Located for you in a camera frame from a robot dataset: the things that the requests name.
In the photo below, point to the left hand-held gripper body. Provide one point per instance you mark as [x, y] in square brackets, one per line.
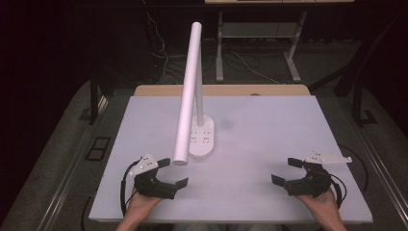
[154, 187]

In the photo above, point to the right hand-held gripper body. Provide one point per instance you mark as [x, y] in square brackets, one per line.
[316, 183]

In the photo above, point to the white desk lamp with sockets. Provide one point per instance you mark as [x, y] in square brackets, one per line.
[189, 96]

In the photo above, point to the person's left hand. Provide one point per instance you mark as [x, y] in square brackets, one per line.
[141, 203]

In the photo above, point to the person's right hand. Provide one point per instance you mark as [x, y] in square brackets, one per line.
[322, 205]

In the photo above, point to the white table board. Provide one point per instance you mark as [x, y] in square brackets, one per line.
[250, 179]

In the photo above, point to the black metal stand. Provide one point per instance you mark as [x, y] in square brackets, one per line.
[93, 102]
[357, 96]

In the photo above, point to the wooden table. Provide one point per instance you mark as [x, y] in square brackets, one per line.
[231, 90]

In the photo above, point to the black floor outlet frame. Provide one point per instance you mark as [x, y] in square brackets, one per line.
[97, 148]

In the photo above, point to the grey metal frame table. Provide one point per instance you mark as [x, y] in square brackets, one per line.
[219, 64]

